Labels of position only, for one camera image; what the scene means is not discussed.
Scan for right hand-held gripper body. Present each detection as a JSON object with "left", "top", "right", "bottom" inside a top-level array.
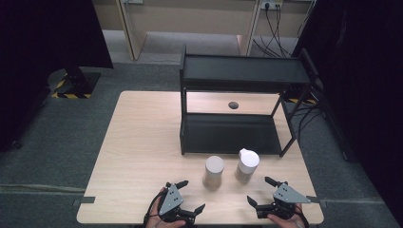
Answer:
[{"left": 256, "top": 180, "right": 312, "bottom": 220}]

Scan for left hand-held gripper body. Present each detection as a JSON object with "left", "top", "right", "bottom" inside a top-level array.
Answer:
[{"left": 157, "top": 181, "right": 196, "bottom": 226}]

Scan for glass jar with spout lid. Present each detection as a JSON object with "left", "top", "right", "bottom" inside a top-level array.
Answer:
[{"left": 235, "top": 147, "right": 260, "bottom": 184}]

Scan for glass jar with round lid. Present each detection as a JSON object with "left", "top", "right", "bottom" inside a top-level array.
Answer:
[{"left": 202, "top": 155, "right": 225, "bottom": 191}]

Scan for black metal shelf rack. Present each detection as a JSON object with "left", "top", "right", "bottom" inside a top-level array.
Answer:
[{"left": 179, "top": 44, "right": 319, "bottom": 159}]

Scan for person's left hand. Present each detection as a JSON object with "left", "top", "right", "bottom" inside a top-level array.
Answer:
[{"left": 146, "top": 187, "right": 187, "bottom": 228}]

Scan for person's right hand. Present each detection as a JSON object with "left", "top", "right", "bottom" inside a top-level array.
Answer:
[{"left": 266, "top": 203, "right": 307, "bottom": 228}]

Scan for grey floor tape strip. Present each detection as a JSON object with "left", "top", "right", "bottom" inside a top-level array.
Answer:
[
  {"left": 305, "top": 195, "right": 328, "bottom": 207},
  {"left": 71, "top": 196, "right": 96, "bottom": 207}
]

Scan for black curtain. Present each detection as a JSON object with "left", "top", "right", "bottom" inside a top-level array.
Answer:
[
  {"left": 291, "top": 0, "right": 403, "bottom": 219},
  {"left": 0, "top": 0, "right": 114, "bottom": 153}
]

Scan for black stand base striped tape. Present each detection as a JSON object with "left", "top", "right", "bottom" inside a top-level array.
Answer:
[{"left": 47, "top": 67, "right": 102, "bottom": 100}]

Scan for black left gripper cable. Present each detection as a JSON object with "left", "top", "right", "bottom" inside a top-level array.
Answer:
[{"left": 143, "top": 189, "right": 168, "bottom": 228}]

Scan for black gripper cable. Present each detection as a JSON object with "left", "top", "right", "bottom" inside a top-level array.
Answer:
[
  {"left": 143, "top": 189, "right": 168, "bottom": 228},
  {"left": 296, "top": 204, "right": 311, "bottom": 228}
]

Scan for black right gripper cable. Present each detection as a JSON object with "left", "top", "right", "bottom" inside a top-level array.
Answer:
[{"left": 296, "top": 204, "right": 311, "bottom": 228}]

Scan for black floor cables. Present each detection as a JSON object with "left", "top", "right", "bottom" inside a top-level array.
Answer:
[{"left": 284, "top": 94, "right": 325, "bottom": 141}]

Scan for black power cables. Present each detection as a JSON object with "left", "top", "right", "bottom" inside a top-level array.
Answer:
[{"left": 252, "top": 3, "right": 294, "bottom": 59}]

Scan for white wall power strip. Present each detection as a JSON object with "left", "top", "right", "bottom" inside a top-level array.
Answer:
[{"left": 259, "top": 0, "right": 284, "bottom": 10}]

